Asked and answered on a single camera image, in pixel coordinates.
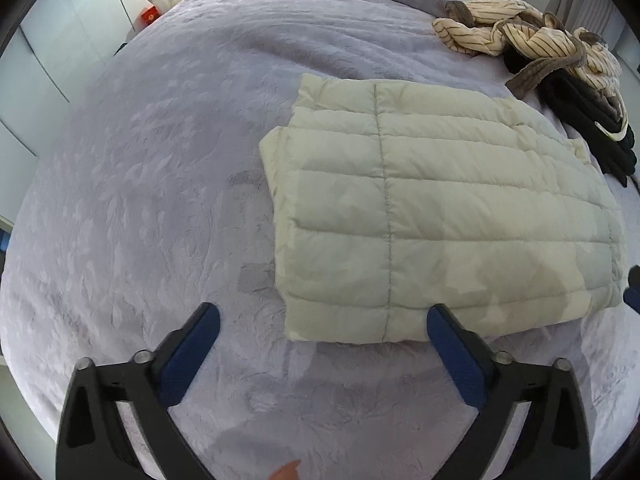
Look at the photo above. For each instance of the cream quilted puffer jacket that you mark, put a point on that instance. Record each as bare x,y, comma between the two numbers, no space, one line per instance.
425,210

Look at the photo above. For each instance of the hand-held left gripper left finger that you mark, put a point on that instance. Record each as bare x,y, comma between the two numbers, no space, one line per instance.
192,350

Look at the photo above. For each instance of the small red box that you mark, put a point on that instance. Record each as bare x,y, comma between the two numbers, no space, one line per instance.
150,14

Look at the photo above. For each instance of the white wardrobe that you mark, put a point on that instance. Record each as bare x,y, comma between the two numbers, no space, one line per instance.
50,85

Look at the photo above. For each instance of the person's left hand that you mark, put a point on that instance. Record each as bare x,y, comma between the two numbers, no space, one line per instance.
286,472

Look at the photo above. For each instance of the lilac embossed bed blanket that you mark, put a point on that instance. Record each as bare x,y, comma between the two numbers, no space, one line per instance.
150,185

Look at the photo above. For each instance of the black folded garment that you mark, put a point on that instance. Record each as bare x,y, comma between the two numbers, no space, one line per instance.
575,105

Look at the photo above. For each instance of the cream striped robe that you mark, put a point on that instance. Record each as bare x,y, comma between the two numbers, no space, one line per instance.
475,35

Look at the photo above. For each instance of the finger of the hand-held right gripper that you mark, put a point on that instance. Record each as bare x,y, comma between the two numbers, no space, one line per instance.
634,295

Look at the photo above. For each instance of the pale curtain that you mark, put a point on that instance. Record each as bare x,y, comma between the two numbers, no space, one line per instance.
585,0

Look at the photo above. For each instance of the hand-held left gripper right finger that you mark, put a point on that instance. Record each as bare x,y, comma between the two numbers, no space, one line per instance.
452,355

